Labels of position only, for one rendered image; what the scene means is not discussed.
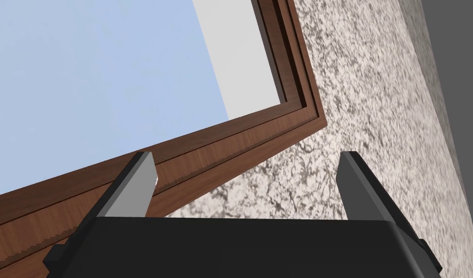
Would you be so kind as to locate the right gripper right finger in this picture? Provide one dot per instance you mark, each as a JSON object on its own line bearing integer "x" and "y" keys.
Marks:
{"x": 362, "y": 193}

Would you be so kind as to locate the brown wooden framed window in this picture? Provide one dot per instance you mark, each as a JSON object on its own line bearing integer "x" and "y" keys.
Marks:
{"x": 105, "y": 77}

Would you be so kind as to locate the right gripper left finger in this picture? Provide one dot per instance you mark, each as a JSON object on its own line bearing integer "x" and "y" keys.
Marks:
{"x": 132, "y": 191}

